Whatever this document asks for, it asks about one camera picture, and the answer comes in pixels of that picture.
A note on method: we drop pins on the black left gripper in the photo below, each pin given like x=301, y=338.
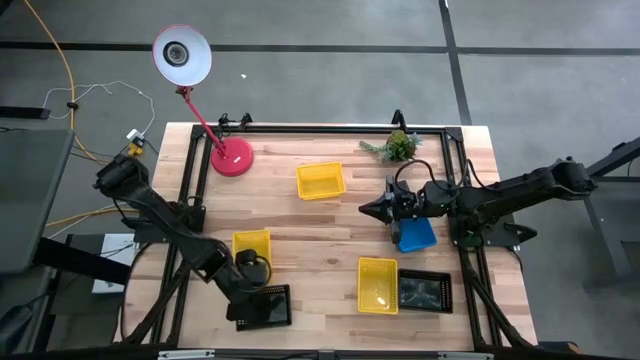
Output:
x=247, y=280

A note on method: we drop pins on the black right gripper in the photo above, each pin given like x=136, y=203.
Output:
x=407, y=205

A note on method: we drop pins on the black plastic basket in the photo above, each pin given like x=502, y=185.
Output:
x=272, y=307
x=425, y=291

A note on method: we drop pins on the blue plastic basket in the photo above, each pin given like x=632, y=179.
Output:
x=417, y=235

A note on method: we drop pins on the yellow plastic basket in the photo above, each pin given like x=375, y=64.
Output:
x=250, y=240
x=320, y=181
x=377, y=285

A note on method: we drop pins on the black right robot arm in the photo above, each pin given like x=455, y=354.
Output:
x=525, y=190

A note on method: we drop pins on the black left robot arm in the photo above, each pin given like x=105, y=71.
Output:
x=160, y=215

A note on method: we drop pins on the small artificial green plant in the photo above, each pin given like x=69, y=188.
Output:
x=400, y=147

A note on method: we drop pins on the black clamp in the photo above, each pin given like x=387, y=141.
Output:
x=398, y=120
x=223, y=122
x=245, y=120

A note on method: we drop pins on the silver aluminium bar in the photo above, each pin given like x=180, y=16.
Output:
x=185, y=355
x=465, y=355

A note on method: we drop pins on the red desk lamp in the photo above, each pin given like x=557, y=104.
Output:
x=232, y=157

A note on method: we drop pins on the yellow plug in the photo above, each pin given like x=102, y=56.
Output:
x=134, y=150

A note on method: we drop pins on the black desk leg bar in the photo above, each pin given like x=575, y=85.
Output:
x=75, y=260

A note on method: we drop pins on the white power adapter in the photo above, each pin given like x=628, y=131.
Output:
x=135, y=134

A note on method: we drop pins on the black tool orange tip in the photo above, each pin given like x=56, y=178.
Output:
x=555, y=346

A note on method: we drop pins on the black framed side table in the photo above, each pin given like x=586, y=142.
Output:
x=607, y=225

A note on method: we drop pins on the grey desk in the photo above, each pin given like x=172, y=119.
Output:
x=30, y=200

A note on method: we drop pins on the black flat floor strip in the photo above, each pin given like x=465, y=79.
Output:
x=22, y=112

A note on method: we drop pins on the black metal table frame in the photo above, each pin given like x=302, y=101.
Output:
x=350, y=129

